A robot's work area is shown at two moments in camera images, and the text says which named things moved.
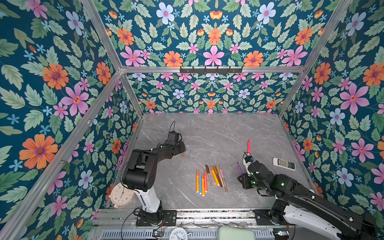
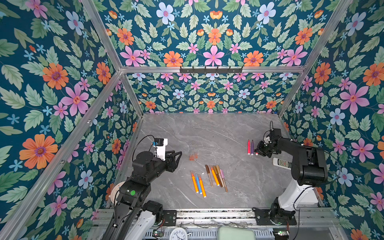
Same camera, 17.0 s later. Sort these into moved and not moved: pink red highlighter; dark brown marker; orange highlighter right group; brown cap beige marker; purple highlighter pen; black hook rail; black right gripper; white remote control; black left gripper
Moved: black left gripper; black right gripper; purple highlighter pen
Not moved: brown cap beige marker; orange highlighter right group; dark brown marker; pink red highlighter; white remote control; black hook rail
